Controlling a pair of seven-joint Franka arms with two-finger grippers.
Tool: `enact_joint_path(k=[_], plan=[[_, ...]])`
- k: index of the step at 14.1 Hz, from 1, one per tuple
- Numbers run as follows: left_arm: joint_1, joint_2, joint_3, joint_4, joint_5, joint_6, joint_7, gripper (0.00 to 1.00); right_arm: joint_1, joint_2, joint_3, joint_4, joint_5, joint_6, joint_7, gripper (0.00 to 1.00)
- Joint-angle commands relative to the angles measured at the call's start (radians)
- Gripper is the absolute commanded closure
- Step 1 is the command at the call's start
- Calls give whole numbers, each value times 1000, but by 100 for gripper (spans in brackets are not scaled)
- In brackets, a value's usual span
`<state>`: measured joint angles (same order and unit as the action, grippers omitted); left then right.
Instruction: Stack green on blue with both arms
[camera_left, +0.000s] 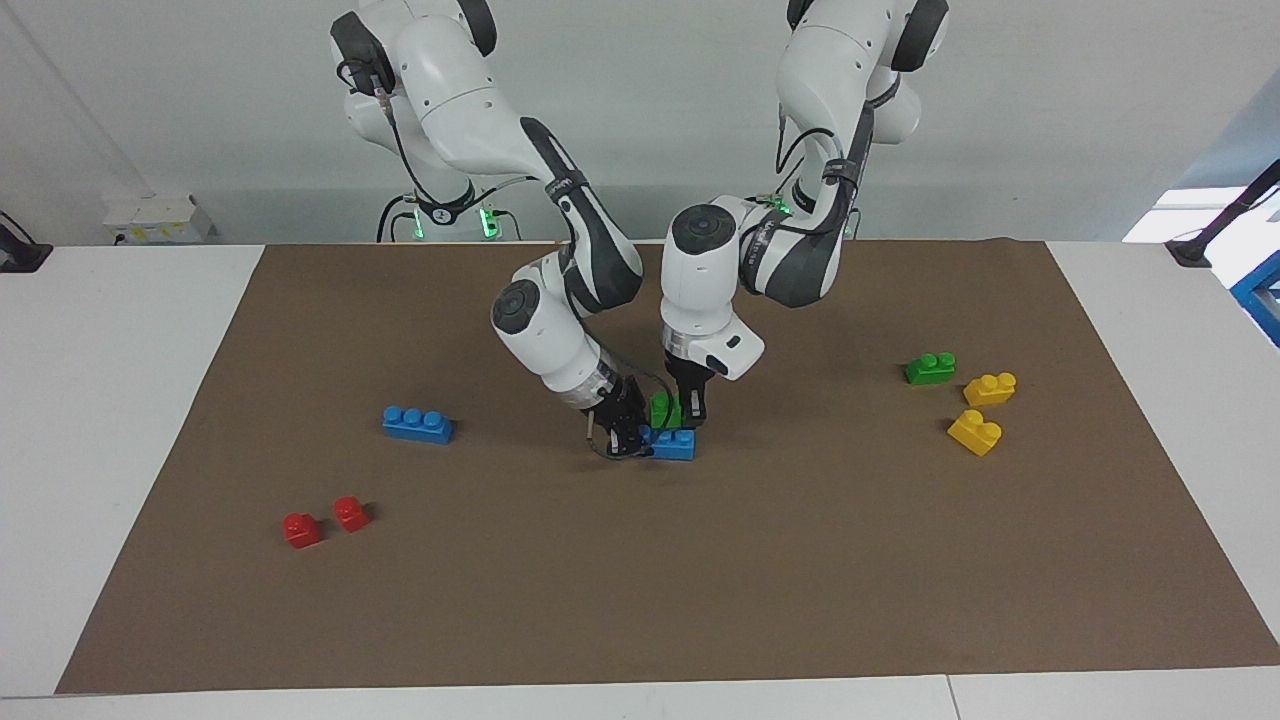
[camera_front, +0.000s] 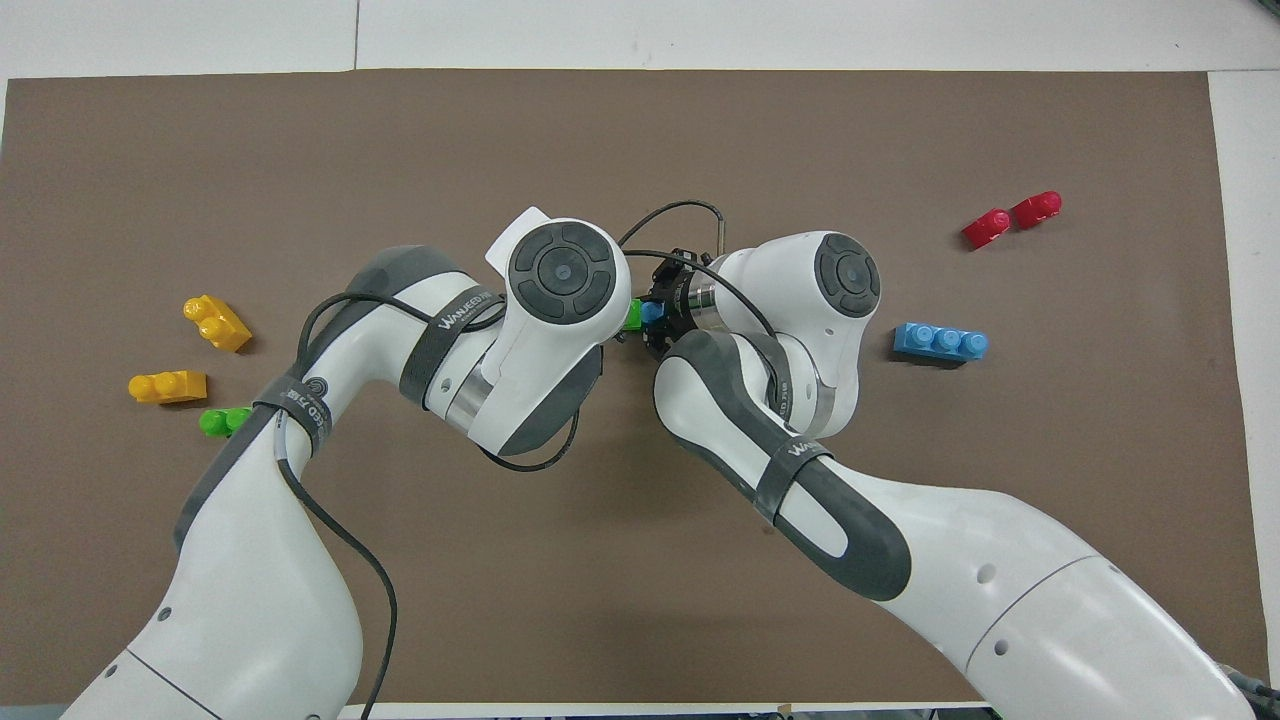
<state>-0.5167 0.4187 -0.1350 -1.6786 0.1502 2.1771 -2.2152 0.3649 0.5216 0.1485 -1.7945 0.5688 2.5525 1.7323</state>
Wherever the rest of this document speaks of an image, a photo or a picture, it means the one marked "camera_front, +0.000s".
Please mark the brown table mat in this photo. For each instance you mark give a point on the brown table mat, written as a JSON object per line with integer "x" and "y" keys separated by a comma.
{"x": 640, "y": 130}

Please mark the green two-stud toy brick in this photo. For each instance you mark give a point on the green two-stud toy brick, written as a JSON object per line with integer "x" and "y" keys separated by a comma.
{"x": 633, "y": 316}
{"x": 222, "y": 421}

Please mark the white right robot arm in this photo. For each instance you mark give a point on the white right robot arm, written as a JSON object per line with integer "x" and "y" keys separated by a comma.
{"x": 900, "y": 520}

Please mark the yellow two-stud toy brick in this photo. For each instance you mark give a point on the yellow two-stud toy brick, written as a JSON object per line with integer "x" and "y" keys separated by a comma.
{"x": 218, "y": 323}
{"x": 167, "y": 386}

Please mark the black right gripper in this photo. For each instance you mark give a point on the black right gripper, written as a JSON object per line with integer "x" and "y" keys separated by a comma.
{"x": 680, "y": 300}

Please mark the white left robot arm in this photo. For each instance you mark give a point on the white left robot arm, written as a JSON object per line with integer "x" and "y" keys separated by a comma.
{"x": 260, "y": 560}

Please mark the blue three-stud toy brick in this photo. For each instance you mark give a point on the blue three-stud toy brick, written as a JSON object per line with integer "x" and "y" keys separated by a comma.
{"x": 652, "y": 312}
{"x": 940, "y": 343}

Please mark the red one-stud toy brick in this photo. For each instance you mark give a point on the red one-stud toy brick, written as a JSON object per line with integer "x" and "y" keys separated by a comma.
{"x": 987, "y": 228}
{"x": 1037, "y": 208}

